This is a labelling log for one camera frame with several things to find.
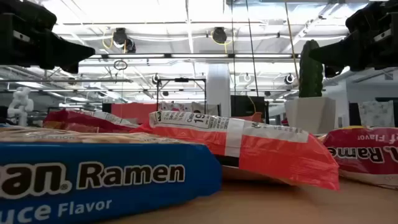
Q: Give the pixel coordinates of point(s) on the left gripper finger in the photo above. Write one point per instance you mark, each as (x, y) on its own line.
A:
(71, 68)
(68, 51)

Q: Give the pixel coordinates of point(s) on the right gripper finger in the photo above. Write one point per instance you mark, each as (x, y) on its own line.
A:
(333, 71)
(339, 53)

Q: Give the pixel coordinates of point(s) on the blue Maruchan ramen pack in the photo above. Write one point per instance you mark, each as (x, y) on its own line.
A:
(124, 186)

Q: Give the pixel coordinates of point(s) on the red Maruchan ramen pack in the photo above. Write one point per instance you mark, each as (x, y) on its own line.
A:
(77, 123)
(357, 146)

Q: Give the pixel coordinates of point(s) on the orange Maruchan ramen pack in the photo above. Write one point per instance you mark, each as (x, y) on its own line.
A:
(273, 155)

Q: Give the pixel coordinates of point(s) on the green cactus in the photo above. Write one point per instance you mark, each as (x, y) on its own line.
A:
(311, 68)

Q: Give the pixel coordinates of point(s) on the white planter pot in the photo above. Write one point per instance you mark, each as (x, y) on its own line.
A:
(311, 115)

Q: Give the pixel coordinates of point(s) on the white robot figure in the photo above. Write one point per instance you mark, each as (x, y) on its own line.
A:
(20, 105)

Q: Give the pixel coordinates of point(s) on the white patterned panel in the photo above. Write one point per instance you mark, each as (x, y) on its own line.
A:
(376, 113)

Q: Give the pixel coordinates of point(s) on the red partition panel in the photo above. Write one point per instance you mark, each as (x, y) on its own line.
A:
(133, 112)

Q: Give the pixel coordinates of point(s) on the orange plastic basket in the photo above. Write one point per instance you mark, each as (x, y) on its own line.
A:
(256, 117)

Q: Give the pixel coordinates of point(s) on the black monitor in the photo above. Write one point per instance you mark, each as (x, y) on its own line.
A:
(245, 105)

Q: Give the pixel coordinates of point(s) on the white column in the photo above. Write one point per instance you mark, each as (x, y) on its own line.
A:
(218, 90)

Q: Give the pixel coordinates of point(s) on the white patterned cloth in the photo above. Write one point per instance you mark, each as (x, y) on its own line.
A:
(183, 107)

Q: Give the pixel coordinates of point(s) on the black metal frame stand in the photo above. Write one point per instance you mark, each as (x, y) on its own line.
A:
(182, 80)

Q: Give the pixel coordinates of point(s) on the black ceiling rail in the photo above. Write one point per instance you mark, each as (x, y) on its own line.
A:
(199, 56)

